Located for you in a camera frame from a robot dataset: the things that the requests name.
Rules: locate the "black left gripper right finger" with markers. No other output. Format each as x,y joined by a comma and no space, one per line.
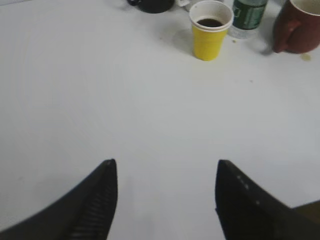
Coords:
247,212

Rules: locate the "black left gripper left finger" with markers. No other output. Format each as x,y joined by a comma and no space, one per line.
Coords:
84,213

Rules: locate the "clear water bottle green label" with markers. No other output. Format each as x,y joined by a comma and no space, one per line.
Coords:
248,15

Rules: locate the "yellow paper cup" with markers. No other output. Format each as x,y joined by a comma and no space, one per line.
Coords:
207,41

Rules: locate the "dark red ceramic mug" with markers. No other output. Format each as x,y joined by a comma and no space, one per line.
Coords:
297,27

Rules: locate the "black ceramic mug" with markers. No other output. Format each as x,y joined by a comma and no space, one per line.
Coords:
152,6

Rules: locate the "white ceramic mug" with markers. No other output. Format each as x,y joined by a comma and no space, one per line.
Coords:
185,4

